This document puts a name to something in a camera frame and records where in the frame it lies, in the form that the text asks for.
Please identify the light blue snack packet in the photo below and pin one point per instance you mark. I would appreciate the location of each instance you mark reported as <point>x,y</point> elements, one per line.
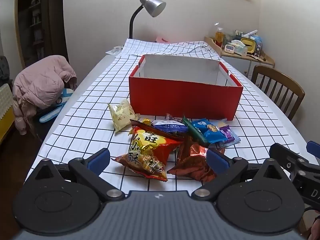
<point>234,141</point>

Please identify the brown wooden chair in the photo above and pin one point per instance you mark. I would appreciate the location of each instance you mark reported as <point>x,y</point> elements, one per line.
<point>280,85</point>

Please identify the wooden top side cabinet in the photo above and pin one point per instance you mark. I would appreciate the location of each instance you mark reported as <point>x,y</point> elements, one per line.
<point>240,62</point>

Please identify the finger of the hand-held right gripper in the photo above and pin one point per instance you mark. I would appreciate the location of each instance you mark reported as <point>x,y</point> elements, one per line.
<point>313,148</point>
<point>282,153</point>

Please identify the red cardboard box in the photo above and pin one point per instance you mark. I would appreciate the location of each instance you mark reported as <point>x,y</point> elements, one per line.
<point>182,97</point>

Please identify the silver desk lamp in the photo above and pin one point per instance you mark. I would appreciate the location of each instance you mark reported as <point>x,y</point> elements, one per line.
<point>152,5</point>

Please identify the blue white plastic toy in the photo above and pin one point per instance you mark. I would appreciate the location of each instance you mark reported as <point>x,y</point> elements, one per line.
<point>53,111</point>

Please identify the yellow storage box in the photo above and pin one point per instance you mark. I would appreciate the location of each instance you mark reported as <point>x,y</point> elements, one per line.
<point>250,46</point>

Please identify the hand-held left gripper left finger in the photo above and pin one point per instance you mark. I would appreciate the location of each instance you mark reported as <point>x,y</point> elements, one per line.
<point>100,158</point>

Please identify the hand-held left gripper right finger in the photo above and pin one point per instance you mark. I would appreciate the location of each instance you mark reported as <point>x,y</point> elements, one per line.
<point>217,158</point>

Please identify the dark red foil snack bag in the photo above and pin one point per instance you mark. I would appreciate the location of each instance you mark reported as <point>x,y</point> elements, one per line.
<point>192,162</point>

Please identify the red white clear candy packet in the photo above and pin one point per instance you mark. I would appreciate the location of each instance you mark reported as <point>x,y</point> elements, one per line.
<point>173,118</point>

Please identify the black white checkered tablecloth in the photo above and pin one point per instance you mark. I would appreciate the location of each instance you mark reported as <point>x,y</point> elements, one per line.
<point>95,110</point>

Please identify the blue patterned bag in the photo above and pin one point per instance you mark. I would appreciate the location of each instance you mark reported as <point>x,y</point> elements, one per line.
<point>258,45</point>

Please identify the white kitchen timer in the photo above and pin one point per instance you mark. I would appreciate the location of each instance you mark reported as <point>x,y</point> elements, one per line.
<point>229,49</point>

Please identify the clear plastic packet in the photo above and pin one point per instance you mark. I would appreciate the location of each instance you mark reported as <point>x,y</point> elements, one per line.
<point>115,50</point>

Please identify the white yellow plastic furniture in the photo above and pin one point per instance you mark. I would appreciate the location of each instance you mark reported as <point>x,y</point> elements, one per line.
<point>6,110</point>

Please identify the pale yellow snack packet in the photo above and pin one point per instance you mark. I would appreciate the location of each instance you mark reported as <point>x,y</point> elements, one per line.
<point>122,115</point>

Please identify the white tissue pack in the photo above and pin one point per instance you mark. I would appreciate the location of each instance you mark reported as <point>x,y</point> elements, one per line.
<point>238,48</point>

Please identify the purple candy bar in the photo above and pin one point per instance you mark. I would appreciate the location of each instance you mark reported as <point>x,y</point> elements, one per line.
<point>228,132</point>

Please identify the blue cookie packet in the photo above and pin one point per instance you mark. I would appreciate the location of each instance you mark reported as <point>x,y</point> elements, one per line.
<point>210,132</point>

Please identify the yellow triangular candy packet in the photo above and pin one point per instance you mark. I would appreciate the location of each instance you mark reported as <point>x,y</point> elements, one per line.
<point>147,122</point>

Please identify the dark wooden bookcase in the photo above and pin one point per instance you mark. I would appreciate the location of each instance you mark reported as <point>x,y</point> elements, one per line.
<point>37,17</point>

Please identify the white dark blue snack packet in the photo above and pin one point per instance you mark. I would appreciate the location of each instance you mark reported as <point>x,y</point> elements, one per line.
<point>167,126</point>

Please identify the orange drink bottle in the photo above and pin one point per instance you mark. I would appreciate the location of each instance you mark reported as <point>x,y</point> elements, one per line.
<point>219,38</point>

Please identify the pink puffer jacket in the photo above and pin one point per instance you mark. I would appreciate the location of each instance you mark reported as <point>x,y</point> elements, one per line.
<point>40,85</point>

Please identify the green snack packet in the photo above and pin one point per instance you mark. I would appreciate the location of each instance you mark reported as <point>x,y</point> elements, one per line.
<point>193,131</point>

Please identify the yellow red snack bag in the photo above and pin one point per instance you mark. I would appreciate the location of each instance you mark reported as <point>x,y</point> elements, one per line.
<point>145,150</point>

